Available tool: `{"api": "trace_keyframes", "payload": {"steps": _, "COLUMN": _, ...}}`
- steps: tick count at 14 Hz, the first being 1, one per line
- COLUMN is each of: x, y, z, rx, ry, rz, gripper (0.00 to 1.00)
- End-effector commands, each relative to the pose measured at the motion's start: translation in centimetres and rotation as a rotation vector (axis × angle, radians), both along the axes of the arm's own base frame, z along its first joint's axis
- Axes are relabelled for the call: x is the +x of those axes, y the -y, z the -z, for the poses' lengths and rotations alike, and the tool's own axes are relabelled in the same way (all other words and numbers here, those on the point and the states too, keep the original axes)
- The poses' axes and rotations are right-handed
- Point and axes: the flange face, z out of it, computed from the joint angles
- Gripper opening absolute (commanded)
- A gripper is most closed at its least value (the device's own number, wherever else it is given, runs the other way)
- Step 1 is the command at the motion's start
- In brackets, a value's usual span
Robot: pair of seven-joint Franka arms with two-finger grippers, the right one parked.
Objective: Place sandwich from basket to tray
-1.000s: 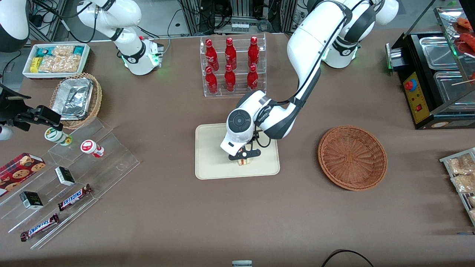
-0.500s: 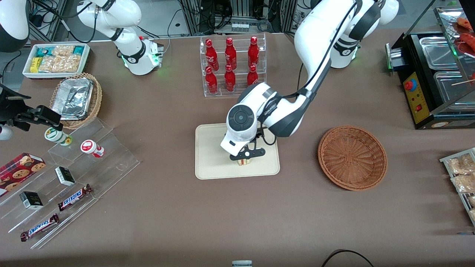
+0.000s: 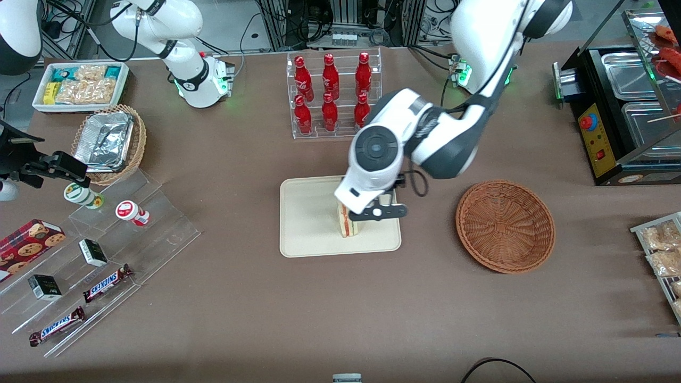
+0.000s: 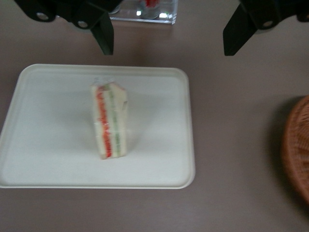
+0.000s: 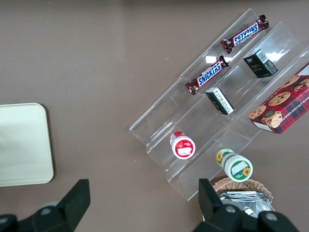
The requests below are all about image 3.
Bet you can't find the black cable loop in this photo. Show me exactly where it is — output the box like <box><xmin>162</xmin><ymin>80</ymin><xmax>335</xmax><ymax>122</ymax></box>
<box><xmin>460</xmin><ymin>358</ymin><xmax>538</xmax><ymax>383</ymax></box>

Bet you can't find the beige plastic tray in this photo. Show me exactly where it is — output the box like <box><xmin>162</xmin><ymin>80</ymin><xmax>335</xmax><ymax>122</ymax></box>
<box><xmin>279</xmin><ymin>174</ymin><xmax>402</xmax><ymax>259</ymax></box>

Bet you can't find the light wicker basket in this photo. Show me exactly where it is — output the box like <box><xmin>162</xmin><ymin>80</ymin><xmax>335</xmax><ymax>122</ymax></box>
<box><xmin>71</xmin><ymin>104</ymin><xmax>147</xmax><ymax>186</ymax></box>

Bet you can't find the clear acrylic bottle rack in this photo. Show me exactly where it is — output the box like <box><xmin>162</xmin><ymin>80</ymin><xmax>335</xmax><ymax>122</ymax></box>
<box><xmin>286</xmin><ymin>48</ymin><xmax>383</xmax><ymax>140</ymax></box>

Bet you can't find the metal framed glass cover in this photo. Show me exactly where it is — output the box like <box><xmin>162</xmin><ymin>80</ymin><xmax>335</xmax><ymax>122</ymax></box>
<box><xmin>621</xmin><ymin>6</ymin><xmax>681</xmax><ymax>126</ymax></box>

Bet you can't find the white plastic snack bin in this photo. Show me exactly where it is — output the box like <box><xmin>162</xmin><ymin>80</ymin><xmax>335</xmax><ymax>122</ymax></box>
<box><xmin>32</xmin><ymin>61</ymin><xmax>130</xmax><ymax>114</ymax></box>

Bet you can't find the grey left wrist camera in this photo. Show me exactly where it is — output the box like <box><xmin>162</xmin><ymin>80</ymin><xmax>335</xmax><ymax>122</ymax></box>
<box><xmin>350</xmin><ymin>204</ymin><xmax>409</xmax><ymax>222</ymax></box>

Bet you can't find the red strawberry yogurt cup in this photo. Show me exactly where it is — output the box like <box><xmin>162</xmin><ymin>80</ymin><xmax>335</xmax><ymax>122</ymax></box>
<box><xmin>115</xmin><ymin>200</ymin><xmax>151</xmax><ymax>227</ymax></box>

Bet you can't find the metal snack tray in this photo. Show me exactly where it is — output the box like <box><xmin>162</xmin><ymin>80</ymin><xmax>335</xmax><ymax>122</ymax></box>
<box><xmin>630</xmin><ymin>212</ymin><xmax>681</xmax><ymax>325</ymax></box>

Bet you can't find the aluminium foil container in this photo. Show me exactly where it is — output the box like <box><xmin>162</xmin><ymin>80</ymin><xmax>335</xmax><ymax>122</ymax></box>
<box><xmin>73</xmin><ymin>111</ymin><xmax>135</xmax><ymax>172</ymax></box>

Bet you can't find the triangular sandwich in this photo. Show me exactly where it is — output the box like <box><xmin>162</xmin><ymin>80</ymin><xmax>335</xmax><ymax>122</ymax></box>
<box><xmin>335</xmin><ymin>204</ymin><xmax>360</xmax><ymax>238</ymax></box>

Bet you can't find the clear acrylic stepped shelf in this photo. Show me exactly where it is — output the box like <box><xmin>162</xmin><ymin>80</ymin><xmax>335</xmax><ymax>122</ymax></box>
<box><xmin>0</xmin><ymin>168</ymin><xmax>202</xmax><ymax>358</ymax></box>

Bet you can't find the red cola bottle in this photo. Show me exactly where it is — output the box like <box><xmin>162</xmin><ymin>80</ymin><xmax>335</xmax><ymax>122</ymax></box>
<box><xmin>355</xmin><ymin>52</ymin><xmax>372</xmax><ymax>96</ymax></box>
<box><xmin>294</xmin><ymin>55</ymin><xmax>314</xmax><ymax>102</ymax></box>
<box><xmin>354</xmin><ymin>93</ymin><xmax>371</xmax><ymax>129</ymax></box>
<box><xmin>294</xmin><ymin>95</ymin><xmax>313</xmax><ymax>136</ymax></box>
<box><xmin>321</xmin><ymin>93</ymin><xmax>339</xmax><ymax>132</ymax></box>
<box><xmin>322</xmin><ymin>53</ymin><xmax>340</xmax><ymax>99</ymax></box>

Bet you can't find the brown wicker basket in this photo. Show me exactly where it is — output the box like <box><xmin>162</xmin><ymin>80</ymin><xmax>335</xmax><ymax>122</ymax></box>
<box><xmin>455</xmin><ymin>180</ymin><xmax>557</xmax><ymax>274</ymax></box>

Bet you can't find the red tartan cookie box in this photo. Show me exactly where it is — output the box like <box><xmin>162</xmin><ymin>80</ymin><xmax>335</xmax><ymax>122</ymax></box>
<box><xmin>0</xmin><ymin>219</ymin><xmax>67</xmax><ymax>282</ymax></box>

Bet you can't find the small black carton box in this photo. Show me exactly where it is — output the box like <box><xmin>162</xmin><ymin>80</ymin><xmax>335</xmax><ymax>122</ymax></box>
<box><xmin>28</xmin><ymin>274</ymin><xmax>63</xmax><ymax>301</ymax></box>
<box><xmin>78</xmin><ymin>239</ymin><xmax>109</xmax><ymax>268</ymax></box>

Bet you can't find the steel food pan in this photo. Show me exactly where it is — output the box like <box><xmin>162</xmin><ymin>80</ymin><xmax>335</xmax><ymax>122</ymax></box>
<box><xmin>601</xmin><ymin>52</ymin><xmax>660</xmax><ymax>102</ymax></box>
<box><xmin>621</xmin><ymin>101</ymin><xmax>681</xmax><ymax>151</ymax></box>

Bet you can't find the green sunflower yogurt cup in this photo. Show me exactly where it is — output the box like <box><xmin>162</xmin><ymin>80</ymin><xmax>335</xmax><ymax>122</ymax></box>
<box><xmin>64</xmin><ymin>182</ymin><xmax>105</xmax><ymax>210</ymax></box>

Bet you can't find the clear bag of fried snacks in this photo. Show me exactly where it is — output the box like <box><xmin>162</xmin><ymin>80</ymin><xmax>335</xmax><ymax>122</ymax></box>
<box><xmin>646</xmin><ymin>250</ymin><xmax>681</xmax><ymax>277</ymax></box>
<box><xmin>641</xmin><ymin>221</ymin><xmax>681</xmax><ymax>251</ymax></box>

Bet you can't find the aluminium frame equipment rack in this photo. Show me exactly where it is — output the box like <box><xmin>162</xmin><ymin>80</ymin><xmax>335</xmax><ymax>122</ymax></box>
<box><xmin>255</xmin><ymin>0</ymin><xmax>426</xmax><ymax>51</ymax></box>

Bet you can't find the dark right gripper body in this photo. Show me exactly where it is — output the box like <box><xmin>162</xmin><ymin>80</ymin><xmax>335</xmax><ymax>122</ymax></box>
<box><xmin>0</xmin><ymin>121</ymin><xmax>46</xmax><ymax>184</ymax></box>

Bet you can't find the clear bag of crackers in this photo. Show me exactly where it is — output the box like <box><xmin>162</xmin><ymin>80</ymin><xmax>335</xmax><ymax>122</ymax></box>
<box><xmin>74</xmin><ymin>64</ymin><xmax>107</xmax><ymax>81</ymax></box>
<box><xmin>55</xmin><ymin>79</ymin><xmax>118</xmax><ymax>105</ymax></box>

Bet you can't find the Snickers chocolate bar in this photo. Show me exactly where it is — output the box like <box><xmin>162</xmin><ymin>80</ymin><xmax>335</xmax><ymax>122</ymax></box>
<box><xmin>29</xmin><ymin>306</ymin><xmax>86</xmax><ymax>347</ymax></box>
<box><xmin>82</xmin><ymin>264</ymin><xmax>134</xmax><ymax>304</ymax></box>

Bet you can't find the black food warmer machine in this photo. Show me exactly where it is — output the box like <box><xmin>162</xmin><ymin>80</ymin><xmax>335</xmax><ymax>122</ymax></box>
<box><xmin>553</xmin><ymin>45</ymin><xmax>681</xmax><ymax>187</ymax></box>

